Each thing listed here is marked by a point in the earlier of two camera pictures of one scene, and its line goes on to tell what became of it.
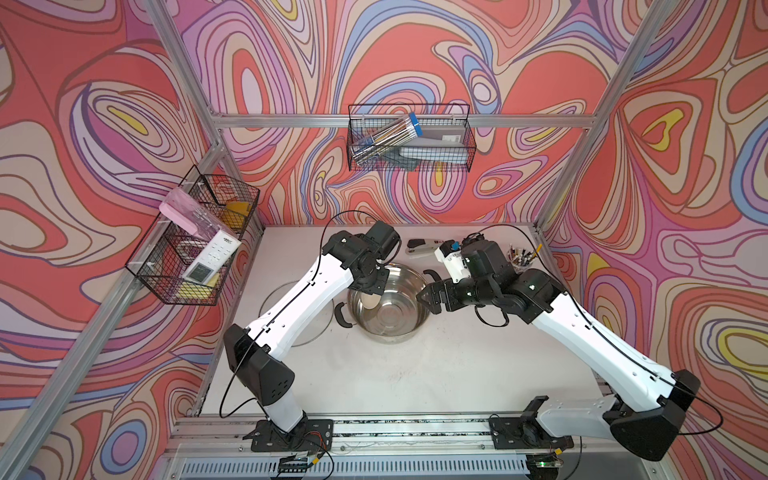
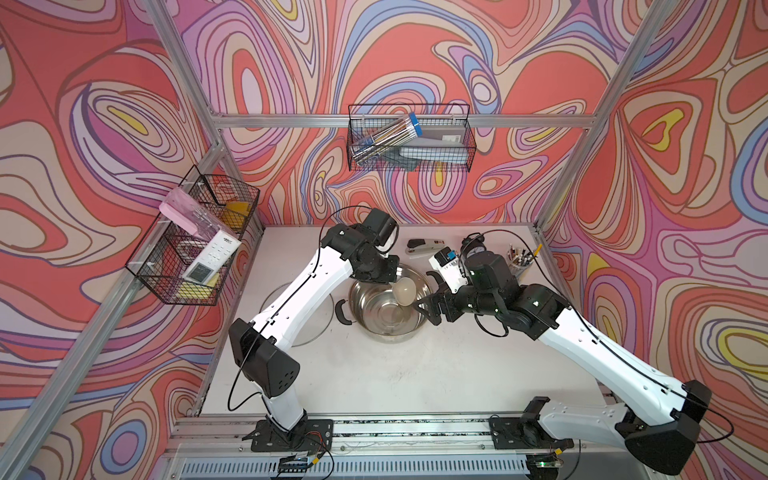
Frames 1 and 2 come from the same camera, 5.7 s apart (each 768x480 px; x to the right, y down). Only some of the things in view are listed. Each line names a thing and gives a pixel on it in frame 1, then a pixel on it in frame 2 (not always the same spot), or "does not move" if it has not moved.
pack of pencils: (398, 132) does not move
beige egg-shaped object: (370, 300) -> (404, 291)
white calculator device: (212, 257) does not move
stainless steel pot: (398, 316) does not move
